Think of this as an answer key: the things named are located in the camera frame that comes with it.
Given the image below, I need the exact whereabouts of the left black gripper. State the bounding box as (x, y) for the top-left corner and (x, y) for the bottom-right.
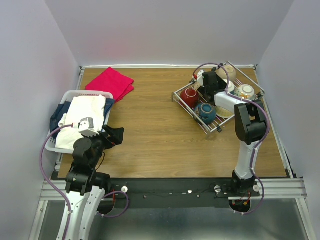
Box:
(83, 124), (125, 168)

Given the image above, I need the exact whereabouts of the white floral bowl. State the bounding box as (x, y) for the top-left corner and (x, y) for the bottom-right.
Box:
(234, 84), (256, 101)

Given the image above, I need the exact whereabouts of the teal white bowl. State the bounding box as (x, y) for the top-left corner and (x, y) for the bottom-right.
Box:
(223, 79), (236, 95)

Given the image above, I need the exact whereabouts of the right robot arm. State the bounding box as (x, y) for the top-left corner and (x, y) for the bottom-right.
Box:
(202, 71), (270, 196)

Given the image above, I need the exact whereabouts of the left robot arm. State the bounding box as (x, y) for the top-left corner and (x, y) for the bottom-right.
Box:
(57, 125), (125, 240)

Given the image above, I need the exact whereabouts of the plain beige bowl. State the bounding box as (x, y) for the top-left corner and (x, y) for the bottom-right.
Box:
(215, 65), (237, 82)

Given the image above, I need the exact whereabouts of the beige bowl with drawing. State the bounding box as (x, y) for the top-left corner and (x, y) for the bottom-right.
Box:
(193, 82), (203, 91)

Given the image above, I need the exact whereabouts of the red bowl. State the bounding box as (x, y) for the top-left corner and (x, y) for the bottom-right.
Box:
(180, 87), (199, 109)

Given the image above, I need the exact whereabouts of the cream striped bowl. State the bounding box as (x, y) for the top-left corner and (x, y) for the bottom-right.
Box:
(215, 106), (234, 119)

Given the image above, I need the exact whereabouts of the white cloth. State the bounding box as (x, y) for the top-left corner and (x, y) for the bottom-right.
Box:
(55, 95), (106, 151)

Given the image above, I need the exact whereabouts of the red folded cloth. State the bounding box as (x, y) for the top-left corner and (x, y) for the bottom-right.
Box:
(85, 67), (134, 103)

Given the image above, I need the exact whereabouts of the navy blue garment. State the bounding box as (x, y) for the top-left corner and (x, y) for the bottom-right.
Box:
(49, 98), (115, 133)

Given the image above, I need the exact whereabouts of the white laundry basket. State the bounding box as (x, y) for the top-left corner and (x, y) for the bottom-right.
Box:
(45, 90), (114, 154)

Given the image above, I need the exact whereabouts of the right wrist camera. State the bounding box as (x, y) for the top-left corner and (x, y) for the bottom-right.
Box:
(190, 70), (204, 85)

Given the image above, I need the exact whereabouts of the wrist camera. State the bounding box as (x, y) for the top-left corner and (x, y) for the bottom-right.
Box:
(190, 70), (204, 85)
(72, 117), (98, 137)

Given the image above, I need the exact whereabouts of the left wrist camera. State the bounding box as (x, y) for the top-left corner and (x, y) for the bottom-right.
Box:
(72, 117), (98, 137)

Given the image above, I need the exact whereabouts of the wire dish rack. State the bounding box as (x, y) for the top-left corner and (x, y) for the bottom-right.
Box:
(171, 61), (266, 139)

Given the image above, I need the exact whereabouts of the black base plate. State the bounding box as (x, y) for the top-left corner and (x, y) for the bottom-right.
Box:
(111, 177), (260, 209)

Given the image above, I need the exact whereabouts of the aluminium frame rail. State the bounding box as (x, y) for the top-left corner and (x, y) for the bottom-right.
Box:
(40, 178), (308, 201)

